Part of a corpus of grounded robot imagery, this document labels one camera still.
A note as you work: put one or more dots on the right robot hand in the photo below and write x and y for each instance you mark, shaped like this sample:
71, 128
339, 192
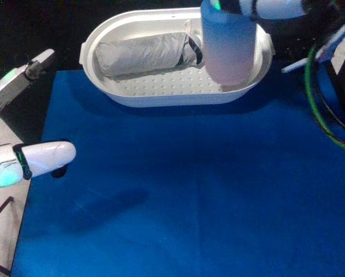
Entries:
1, 167

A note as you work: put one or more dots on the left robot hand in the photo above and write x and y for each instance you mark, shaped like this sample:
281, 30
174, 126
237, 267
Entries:
233, 5

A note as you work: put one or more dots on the blue frosted water bottle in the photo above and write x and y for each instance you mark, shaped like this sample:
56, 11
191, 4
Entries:
228, 46

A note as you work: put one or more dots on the grey umbrella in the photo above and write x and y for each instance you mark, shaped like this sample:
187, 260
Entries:
140, 53

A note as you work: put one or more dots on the small black oval object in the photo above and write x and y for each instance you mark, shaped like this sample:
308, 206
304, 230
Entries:
59, 172

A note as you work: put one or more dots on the white perforated oval basin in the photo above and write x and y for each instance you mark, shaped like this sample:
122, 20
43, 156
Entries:
160, 86

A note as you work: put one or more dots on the blue table cloth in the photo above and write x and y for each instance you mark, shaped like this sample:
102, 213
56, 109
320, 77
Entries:
189, 202

